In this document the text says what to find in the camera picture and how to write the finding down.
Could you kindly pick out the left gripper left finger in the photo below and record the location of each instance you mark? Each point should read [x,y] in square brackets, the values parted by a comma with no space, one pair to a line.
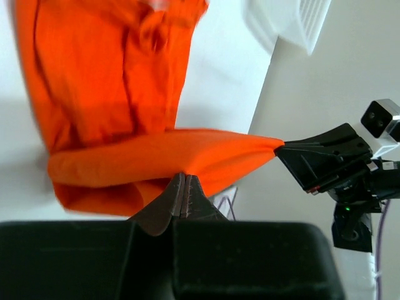
[92,259]

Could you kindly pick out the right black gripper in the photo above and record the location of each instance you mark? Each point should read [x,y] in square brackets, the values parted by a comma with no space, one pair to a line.
[336,161]

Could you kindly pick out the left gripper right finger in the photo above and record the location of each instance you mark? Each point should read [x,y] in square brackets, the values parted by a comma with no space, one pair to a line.
[214,258]

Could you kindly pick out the orange t-shirt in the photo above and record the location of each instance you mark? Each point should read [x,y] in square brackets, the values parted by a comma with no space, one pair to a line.
[104,80]

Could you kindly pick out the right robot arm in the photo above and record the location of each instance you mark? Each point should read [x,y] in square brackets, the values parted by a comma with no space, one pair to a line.
[357,233]

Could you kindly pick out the white plastic mesh basket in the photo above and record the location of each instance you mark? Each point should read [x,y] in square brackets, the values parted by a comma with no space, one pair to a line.
[298,22]

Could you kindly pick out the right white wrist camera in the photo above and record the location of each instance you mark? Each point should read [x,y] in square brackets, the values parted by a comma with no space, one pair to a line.
[381,122]

